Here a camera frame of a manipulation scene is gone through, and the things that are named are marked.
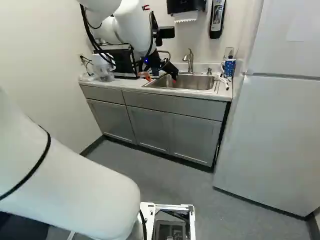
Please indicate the steel sink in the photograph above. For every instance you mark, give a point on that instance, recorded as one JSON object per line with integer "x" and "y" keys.
{"x": 195, "y": 83}

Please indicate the black toaster oven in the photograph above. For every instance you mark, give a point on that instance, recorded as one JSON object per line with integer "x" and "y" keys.
{"x": 122, "y": 62}

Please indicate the steel tap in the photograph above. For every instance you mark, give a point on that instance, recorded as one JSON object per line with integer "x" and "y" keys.
{"x": 190, "y": 62}

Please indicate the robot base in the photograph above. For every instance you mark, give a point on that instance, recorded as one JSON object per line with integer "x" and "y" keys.
{"x": 172, "y": 225}

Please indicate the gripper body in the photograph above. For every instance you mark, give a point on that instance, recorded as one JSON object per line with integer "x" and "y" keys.
{"x": 153, "y": 62}

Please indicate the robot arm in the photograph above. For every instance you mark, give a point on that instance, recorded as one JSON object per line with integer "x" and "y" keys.
{"x": 70, "y": 190}

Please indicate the black paper towel dispenser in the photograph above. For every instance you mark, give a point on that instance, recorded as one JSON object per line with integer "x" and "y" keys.
{"x": 186, "y": 6}

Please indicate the white fridge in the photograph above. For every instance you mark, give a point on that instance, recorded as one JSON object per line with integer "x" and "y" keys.
{"x": 270, "y": 137}

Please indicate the black wall soap dispenser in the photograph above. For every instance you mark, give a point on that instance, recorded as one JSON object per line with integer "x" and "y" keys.
{"x": 217, "y": 18}

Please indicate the white dish brush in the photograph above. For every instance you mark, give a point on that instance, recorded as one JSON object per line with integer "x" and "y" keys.
{"x": 219, "y": 78}

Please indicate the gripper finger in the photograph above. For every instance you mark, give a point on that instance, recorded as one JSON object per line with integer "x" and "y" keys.
{"x": 147, "y": 75}
{"x": 172, "y": 71}

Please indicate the grey kitchen counter with cabinets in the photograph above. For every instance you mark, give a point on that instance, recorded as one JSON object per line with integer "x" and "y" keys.
{"x": 175, "y": 105}

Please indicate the blue mug with white stars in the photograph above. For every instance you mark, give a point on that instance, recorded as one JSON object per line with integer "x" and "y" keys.
{"x": 230, "y": 68}

